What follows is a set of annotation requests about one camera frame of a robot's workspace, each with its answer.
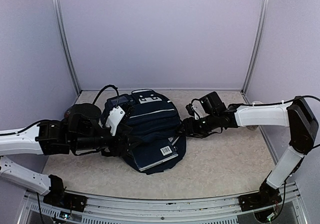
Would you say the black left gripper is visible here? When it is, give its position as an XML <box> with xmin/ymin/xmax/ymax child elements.
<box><xmin>72</xmin><ymin>126</ymin><xmax>143</xmax><ymax>157</ymax></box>

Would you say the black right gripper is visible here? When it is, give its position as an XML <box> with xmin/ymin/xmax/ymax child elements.
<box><xmin>176</xmin><ymin>112</ymin><xmax>219</xmax><ymax>138</ymax></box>

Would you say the dark blue notebook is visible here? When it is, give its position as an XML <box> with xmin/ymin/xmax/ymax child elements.
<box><xmin>130</xmin><ymin>137</ymin><xmax>179</xmax><ymax>172</ymax></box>

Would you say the navy blue student backpack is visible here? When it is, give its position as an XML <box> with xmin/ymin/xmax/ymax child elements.
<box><xmin>100</xmin><ymin>89</ymin><xmax>187</xmax><ymax>175</ymax></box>

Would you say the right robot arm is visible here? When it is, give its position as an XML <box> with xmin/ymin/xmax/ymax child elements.
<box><xmin>178</xmin><ymin>91</ymin><xmax>319</xmax><ymax>206</ymax></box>

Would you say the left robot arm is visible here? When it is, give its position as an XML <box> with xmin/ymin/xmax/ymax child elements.
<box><xmin>0</xmin><ymin>103</ymin><xmax>133</xmax><ymax>207</ymax></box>

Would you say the floral ceramic mug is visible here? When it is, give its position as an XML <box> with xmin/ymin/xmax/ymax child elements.
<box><xmin>246</xmin><ymin>125</ymin><xmax>259</xmax><ymax>131</ymax></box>

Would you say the red floral bowl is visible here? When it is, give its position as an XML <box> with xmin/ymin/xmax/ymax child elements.
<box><xmin>64</xmin><ymin>107</ymin><xmax>72</xmax><ymax>118</ymax></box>

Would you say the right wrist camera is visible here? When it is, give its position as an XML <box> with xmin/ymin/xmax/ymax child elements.
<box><xmin>185</xmin><ymin>103</ymin><xmax>201</xmax><ymax>120</ymax></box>

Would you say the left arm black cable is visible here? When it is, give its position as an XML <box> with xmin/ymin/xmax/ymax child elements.
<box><xmin>92</xmin><ymin>84</ymin><xmax>120</xmax><ymax>105</ymax></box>

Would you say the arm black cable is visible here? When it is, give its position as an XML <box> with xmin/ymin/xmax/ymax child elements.
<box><xmin>92</xmin><ymin>84</ymin><xmax>120</xmax><ymax>105</ymax></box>
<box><xmin>282</xmin><ymin>96</ymin><xmax>320</xmax><ymax>149</ymax></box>

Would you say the aluminium front rail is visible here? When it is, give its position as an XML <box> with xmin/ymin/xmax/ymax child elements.
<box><xmin>17</xmin><ymin>186</ymin><xmax>308</xmax><ymax>224</ymax></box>

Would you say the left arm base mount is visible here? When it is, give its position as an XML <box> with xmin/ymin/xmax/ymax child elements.
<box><xmin>43</xmin><ymin>175</ymin><xmax>87</xmax><ymax>213</ymax></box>

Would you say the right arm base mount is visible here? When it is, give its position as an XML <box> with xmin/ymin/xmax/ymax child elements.
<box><xmin>238</xmin><ymin>180</ymin><xmax>283</xmax><ymax>212</ymax></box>

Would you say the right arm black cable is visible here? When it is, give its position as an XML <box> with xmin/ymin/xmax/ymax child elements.
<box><xmin>282</xmin><ymin>96</ymin><xmax>320</xmax><ymax>149</ymax></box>

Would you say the aluminium corner post right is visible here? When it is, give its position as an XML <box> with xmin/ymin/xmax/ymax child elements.
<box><xmin>241</xmin><ymin>0</ymin><xmax>270</xmax><ymax>96</ymax></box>

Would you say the aluminium corner post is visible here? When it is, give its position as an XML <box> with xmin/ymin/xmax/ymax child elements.
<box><xmin>241</xmin><ymin>0</ymin><xmax>270</xmax><ymax>96</ymax></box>
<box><xmin>52</xmin><ymin>0</ymin><xmax>82</xmax><ymax>97</ymax></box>

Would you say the aluminium corner post left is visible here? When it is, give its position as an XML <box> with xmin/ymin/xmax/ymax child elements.
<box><xmin>52</xmin><ymin>0</ymin><xmax>82</xmax><ymax>97</ymax></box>

